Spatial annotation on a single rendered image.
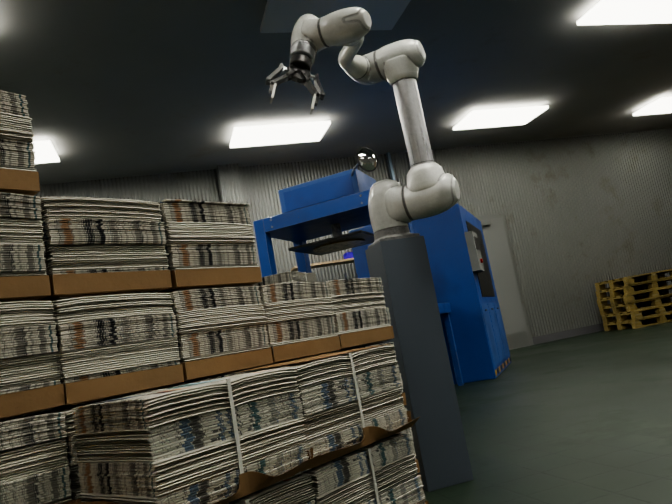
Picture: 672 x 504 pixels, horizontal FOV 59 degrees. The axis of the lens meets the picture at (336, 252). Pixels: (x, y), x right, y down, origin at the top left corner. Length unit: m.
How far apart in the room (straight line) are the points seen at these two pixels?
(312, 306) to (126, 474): 0.84
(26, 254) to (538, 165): 9.91
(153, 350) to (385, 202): 1.35
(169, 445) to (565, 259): 9.78
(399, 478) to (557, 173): 9.64
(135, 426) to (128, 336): 0.33
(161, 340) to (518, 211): 9.16
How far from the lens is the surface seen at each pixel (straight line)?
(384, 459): 1.56
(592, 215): 11.17
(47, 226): 1.43
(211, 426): 1.20
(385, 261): 2.44
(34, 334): 1.37
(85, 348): 1.41
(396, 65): 2.63
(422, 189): 2.48
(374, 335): 2.04
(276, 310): 1.73
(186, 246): 1.59
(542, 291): 10.28
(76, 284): 1.42
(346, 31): 2.15
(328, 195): 4.11
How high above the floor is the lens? 0.64
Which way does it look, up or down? 8 degrees up
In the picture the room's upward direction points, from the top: 10 degrees counter-clockwise
